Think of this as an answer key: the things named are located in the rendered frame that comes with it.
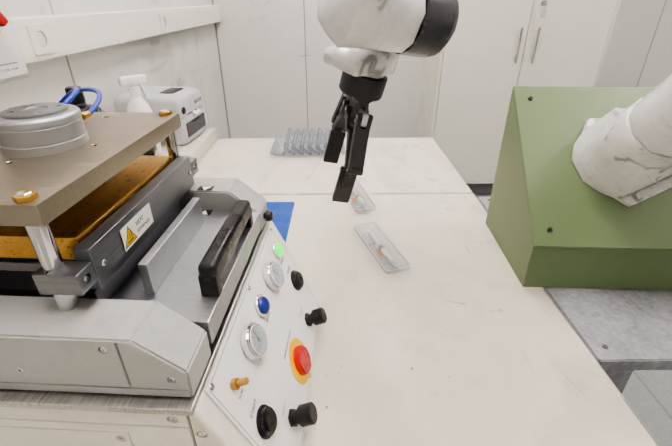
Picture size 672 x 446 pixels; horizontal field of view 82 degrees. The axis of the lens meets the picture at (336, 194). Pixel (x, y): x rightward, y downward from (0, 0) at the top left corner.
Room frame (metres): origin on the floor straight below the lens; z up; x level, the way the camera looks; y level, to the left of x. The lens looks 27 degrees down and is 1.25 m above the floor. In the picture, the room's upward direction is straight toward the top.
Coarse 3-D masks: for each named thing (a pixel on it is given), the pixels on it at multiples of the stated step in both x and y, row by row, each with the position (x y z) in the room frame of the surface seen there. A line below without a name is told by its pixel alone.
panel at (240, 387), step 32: (256, 256) 0.45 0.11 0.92; (288, 256) 0.54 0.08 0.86; (256, 288) 0.41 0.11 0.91; (288, 288) 0.48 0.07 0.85; (256, 320) 0.36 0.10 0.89; (288, 320) 0.42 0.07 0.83; (224, 352) 0.29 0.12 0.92; (288, 352) 0.38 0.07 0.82; (224, 384) 0.26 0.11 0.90; (256, 384) 0.30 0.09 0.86; (288, 384) 0.34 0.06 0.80; (256, 416) 0.27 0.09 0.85
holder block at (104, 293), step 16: (176, 208) 0.48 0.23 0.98; (160, 224) 0.44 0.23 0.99; (0, 272) 0.35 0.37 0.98; (16, 272) 0.33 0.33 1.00; (32, 272) 0.33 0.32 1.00; (128, 272) 0.35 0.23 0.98; (0, 288) 0.30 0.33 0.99; (16, 288) 0.30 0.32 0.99; (32, 288) 0.30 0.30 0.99; (112, 288) 0.32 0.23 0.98
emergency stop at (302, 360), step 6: (300, 348) 0.39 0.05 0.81; (306, 348) 0.40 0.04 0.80; (294, 354) 0.38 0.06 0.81; (300, 354) 0.38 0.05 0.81; (306, 354) 0.40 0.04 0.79; (294, 360) 0.38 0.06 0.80; (300, 360) 0.38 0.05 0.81; (306, 360) 0.39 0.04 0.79; (300, 366) 0.37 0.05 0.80; (306, 366) 0.38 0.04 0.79; (300, 372) 0.37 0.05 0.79; (306, 372) 0.37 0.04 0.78
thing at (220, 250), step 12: (240, 204) 0.45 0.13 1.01; (228, 216) 0.42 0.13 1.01; (240, 216) 0.42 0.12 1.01; (252, 216) 0.46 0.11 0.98; (228, 228) 0.39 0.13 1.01; (240, 228) 0.41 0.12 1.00; (216, 240) 0.36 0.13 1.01; (228, 240) 0.37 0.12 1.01; (216, 252) 0.34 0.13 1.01; (228, 252) 0.36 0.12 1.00; (204, 264) 0.32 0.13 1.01; (216, 264) 0.32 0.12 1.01; (204, 276) 0.32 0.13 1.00; (216, 276) 0.32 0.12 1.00; (204, 288) 0.32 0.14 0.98; (216, 288) 0.32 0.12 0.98
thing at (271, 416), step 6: (264, 408) 0.28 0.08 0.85; (270, 408) 0.28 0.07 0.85; (264, 414) 0.27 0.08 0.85; (270, 414) 0.27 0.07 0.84; (264, 420) 0.26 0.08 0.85; (270, 420) 0.27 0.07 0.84; (276, 420) 0.27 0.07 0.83; (264, 426) 0.26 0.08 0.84; (270, 426) 0.26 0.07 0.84; (276, 426) 0.27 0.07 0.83; (264, 432) 0.26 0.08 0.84; (270, 432) 0.26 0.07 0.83
